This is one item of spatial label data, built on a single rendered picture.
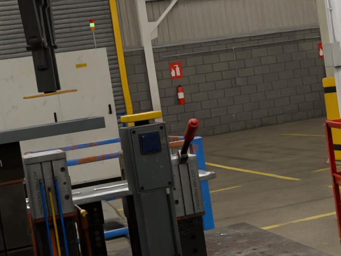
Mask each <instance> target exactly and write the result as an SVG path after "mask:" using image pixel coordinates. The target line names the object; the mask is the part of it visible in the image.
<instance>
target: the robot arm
mask: <svg viewBox="0 0 341 256"><path fill-rule="evenodd" d="M17 1H18V6H19V11H20V15H21V20H22V24H23V29H24V34H25V38H26V43H27V45H28V46H29V45H30V46H29V47H26V50H27V51H31V52H32V58H33V65H34V69H35V75H36V82H37V88H38V92H47V91H53V90H61V87H60V81H59V75H58V69H57V63H56V57H55V51H54V49H58V45H56V39H55V31H54V22H53V14H52V5H51V0H17Z"/></svg>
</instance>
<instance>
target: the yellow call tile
mask: <svg viewBox="0 0 341 256"><path fill-rule="evenodd" d="M161 117H162V112H161V111H151V112H144V113H138V114H132V115H125V116H121V122H122V123H131V122H134V125H135V126H139V125H146V124H150V122H149V120H150V119H156V118H161Z"/></svg>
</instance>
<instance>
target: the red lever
mask: <svg viewBox="0 0 341 256"><path fill-rule="evenodd" d="M198 126H199V121H198V120H197V119H195V118H192V119H190V120H189V122H188V125H187V128H186V131H185V134H184V139H185V141H184V143H183V146H182V149H181V150H178V151H177V154H176V158H177V161H178V163H179V164H181V163H186V162H187V159H188V153H187V151H188V148H189V145H190V142H192V141H193V140H194V137H195V134H196V132H197V129H198Z"/></svg>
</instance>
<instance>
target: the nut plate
mask: <svg viewBox="0 0 341 256"><path fill-rule="evenodd" d="M75 91H77V89H72V90H65V91H59V92H56V90H53V91H47V92H44V94H39V95H32V96H28V97H23V99H32V98H38V97H45V96H49V95H55V94H62V93H68V92H75Z"/></svg>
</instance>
